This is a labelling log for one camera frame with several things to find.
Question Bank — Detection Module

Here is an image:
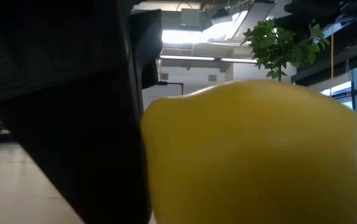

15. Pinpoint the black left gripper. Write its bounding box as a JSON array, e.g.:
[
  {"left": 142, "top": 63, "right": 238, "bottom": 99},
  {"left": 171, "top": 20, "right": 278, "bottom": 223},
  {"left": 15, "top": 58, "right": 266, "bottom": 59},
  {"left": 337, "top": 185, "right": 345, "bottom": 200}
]
[{"left": 130, "top": 8, "right": 164, "bottom": 90}]

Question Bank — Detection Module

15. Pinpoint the yellow lemon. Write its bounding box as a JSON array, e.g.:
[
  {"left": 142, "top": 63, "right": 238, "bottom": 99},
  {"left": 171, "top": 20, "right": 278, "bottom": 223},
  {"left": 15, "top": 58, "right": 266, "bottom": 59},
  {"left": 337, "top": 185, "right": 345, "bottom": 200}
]
[{"left": 140, "top": 79, "right": 357, "bottom": 224}]

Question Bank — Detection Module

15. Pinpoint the ceiling light tube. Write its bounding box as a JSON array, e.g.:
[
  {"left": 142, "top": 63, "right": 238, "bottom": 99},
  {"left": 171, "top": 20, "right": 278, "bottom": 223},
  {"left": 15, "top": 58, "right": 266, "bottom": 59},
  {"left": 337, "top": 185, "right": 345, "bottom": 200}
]
[
  {"left": 159, "top": 55, "right": 216, "bottom": 62},
  {"left": 220, "top": 57, "right": 259, "bottom": 64}
]

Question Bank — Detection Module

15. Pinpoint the grey ceiling box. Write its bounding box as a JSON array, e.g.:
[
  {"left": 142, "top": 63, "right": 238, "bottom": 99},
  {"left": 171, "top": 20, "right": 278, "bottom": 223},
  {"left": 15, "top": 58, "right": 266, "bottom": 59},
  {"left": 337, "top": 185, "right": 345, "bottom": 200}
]
[{"left": 180, "top": 8, "right": 201, "bottom": 27}]

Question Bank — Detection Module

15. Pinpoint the green leafy plant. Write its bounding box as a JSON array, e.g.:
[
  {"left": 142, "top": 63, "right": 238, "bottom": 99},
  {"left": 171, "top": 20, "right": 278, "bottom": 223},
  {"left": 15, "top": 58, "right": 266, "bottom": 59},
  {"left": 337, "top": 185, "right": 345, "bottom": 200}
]
[{"left": 242, "top": 17, "right": 331, "bottom": 82}]

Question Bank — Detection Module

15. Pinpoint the black gantry frame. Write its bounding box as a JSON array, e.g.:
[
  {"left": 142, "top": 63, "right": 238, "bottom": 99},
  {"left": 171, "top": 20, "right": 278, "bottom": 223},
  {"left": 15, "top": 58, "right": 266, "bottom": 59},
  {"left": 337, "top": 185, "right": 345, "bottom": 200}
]
[{"left": 158, "top": 80, "right": 184, "bottom": 96}]

